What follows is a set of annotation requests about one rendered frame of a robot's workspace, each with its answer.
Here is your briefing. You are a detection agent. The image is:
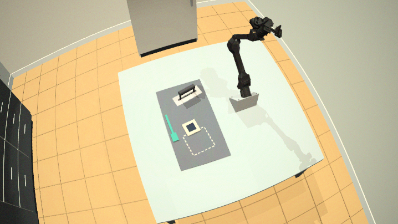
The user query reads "teal flat spatula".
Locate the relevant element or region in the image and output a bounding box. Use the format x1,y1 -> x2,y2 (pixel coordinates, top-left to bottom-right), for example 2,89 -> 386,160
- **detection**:
165,115 -> 179,142

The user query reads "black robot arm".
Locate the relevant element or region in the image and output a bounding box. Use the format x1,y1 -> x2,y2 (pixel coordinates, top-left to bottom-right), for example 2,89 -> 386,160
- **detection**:
227,18 -> 265,98

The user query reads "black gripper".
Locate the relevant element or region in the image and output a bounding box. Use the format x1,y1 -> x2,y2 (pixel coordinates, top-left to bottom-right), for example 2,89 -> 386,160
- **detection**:
253,16 -> 282,38

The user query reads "cream square tile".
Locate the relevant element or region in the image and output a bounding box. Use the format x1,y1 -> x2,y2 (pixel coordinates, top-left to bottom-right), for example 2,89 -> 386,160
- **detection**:
182,119 -> 200,136

